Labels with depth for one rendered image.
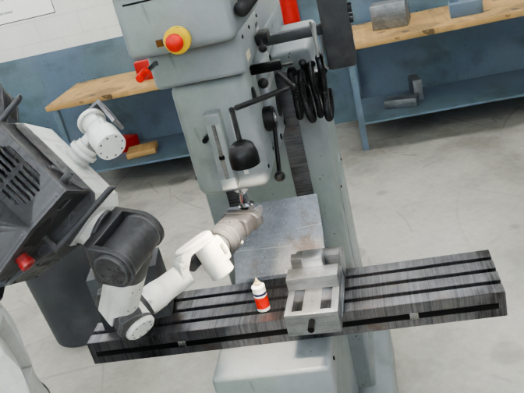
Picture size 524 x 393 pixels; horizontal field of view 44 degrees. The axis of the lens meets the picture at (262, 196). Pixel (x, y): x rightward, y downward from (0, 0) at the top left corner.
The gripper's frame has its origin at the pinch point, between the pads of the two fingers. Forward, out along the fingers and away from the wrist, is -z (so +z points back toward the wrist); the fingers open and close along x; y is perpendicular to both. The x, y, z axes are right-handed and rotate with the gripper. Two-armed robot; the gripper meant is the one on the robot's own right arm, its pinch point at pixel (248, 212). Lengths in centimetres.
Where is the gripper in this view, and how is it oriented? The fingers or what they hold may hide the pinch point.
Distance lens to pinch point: 188.7
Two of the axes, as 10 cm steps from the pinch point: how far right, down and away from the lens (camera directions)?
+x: -8.8, 0.1, 4.7
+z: -4.1, 4.5, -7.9
